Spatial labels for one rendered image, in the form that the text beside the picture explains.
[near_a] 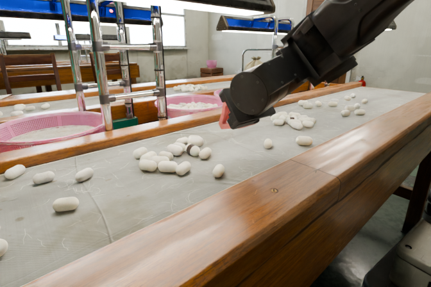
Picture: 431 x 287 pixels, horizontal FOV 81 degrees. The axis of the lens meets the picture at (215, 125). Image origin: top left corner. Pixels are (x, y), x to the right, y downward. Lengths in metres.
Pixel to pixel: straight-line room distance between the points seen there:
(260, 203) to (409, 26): 4.93
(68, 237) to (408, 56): 5.07
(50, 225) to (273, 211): 0.28
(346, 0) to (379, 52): 4.94
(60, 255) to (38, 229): 0.07
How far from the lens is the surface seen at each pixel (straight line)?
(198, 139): 0.57
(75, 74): 0.88
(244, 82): 0.32
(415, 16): 5.18
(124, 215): 0.38
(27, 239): 0.40
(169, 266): 0.27
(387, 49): 5.21
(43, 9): 1.02
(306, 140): 0.61
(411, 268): 0.86
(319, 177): 0.43
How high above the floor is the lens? 0.96
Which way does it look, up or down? 17 degrees down
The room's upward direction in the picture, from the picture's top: straight up
